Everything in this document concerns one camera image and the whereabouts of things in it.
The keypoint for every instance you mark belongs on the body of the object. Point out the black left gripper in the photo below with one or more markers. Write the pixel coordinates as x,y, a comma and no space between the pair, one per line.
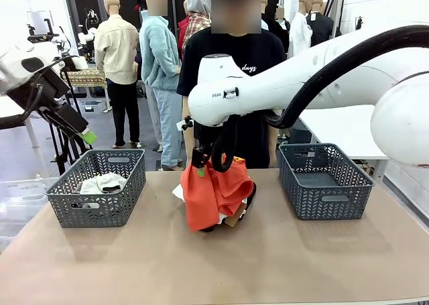
40,87

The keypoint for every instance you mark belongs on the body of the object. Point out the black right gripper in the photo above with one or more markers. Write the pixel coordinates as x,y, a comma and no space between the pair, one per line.
205,137

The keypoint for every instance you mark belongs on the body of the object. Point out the white garment with black print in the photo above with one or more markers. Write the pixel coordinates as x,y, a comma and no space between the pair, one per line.
177,192

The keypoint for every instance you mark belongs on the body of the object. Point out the orange printed garment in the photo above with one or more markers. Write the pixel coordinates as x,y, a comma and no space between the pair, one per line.
201,201

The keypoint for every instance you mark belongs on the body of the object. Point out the tan cardboard tag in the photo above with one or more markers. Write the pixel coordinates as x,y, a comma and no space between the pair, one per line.
234,218

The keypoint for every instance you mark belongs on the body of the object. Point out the person's right forearm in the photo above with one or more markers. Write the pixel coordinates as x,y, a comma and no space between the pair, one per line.
187,130

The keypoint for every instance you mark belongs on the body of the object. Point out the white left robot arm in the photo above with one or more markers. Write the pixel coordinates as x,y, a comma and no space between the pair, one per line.
13,58

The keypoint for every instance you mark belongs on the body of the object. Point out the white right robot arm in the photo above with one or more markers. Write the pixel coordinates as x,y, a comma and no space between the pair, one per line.
268,87

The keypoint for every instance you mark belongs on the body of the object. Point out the black tripod stand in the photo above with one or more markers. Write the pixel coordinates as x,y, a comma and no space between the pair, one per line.
63,151

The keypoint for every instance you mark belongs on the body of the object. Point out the table with patterned cloth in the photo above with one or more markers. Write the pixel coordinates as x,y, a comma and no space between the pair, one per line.
85,77

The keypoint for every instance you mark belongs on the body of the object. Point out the small white table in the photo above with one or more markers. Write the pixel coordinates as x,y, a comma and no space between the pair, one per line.
10,107

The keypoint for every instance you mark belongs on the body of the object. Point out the mannequin in cream jacket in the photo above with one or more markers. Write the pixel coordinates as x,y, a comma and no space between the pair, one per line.
115,50

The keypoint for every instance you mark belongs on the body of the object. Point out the clear plastic storage box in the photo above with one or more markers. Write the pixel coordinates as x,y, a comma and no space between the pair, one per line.
20,197

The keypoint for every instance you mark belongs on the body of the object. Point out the grey plastic basket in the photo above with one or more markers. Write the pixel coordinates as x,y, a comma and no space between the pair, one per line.
335,208
100,214

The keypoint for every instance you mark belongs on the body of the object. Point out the mannequin in blue fleece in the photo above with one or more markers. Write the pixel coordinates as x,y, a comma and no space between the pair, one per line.
159,60

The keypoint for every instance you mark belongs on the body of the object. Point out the person in black t-shirt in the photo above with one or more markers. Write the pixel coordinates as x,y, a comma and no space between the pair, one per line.
254,57

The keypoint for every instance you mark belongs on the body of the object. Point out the mannequin in red top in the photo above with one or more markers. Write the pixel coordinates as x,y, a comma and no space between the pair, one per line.
182,30

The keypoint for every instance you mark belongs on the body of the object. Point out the mannequin in plaid hooded shirt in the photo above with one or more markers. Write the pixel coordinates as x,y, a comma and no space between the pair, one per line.
197,20

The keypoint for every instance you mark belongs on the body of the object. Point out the large white table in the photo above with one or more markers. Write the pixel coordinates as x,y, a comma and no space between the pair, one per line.
342,130

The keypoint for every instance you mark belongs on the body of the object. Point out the mannequin in white shirt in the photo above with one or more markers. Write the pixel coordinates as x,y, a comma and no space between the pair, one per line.
300,33

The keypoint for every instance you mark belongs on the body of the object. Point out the mannequin in black shirt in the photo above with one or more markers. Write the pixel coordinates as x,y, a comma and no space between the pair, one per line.
320,27

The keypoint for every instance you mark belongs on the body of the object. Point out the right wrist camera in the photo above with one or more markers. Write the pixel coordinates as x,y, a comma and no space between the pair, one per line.
187,123

